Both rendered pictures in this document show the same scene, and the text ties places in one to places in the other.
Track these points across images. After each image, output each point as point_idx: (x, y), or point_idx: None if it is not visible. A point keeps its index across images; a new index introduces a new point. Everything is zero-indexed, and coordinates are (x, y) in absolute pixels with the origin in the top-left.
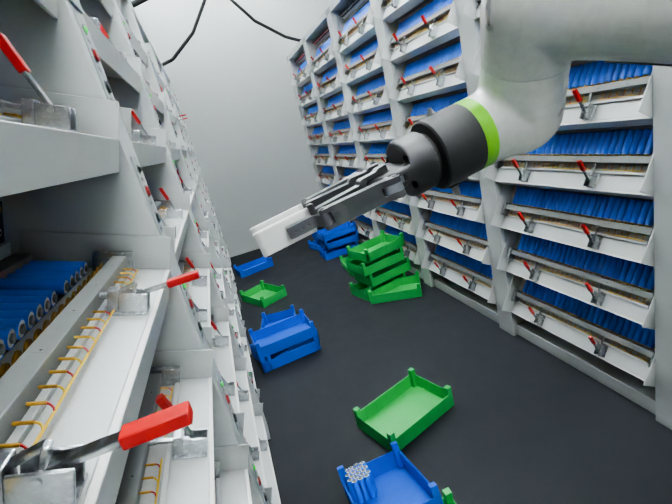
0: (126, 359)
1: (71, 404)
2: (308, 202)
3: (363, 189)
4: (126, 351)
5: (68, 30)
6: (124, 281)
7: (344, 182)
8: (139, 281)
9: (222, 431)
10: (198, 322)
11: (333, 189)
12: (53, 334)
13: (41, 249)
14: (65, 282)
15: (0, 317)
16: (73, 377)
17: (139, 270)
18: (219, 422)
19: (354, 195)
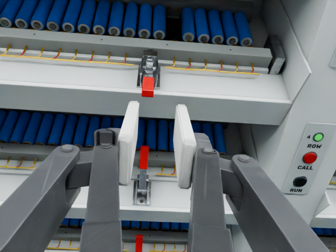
0: (50, 79)
1: (2, 62)
2: (196, 156)
3: (11, 212)
4: (64, 79)
5: None
6: (228, 70)
7: (285, 245)
8: (236, 80)
9: (239, 249)
10: (300, 178)
11: (212, 197)
12: (57, 36)
13: (270, 10)
14: (188, 33)
15: (110, 18)
16: (17, 55)
17: (276, 79)
18: (241, 242)
19: (15, 191)
